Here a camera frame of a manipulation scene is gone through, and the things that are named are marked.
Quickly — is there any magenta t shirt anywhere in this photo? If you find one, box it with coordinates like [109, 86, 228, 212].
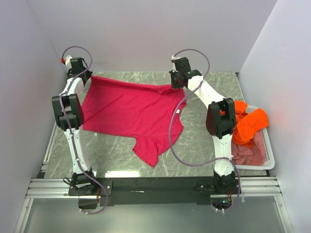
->
[82, 76, 186, 167]

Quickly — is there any orange t shirt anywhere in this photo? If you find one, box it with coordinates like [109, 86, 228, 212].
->
[232, 100, 269, 148]

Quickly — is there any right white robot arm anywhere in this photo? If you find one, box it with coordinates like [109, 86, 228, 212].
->
[170, 56, 238, 194]

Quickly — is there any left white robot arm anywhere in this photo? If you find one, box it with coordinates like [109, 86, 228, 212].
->
[52, 56, 97, 195]

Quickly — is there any salmon pink t shirt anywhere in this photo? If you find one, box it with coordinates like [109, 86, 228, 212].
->
[231, 131, 265, 166]

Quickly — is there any white plastic laundry basket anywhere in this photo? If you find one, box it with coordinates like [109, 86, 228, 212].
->
[231, 100, 269, 167]

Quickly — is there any black base beam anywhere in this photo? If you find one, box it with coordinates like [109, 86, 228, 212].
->
[68, 176, 242, 208]

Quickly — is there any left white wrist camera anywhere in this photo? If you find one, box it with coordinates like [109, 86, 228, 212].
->
[61, 55, 72, 68]

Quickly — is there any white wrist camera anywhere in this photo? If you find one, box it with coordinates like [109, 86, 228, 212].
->
[171, 55, 180, 72]
[61, 55, 72, 68]

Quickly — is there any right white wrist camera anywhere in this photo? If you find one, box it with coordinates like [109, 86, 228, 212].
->
[171, 55, 180, 72]

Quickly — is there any aluminium frame rail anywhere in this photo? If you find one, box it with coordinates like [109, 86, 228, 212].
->
[14, 176, 294, 233]

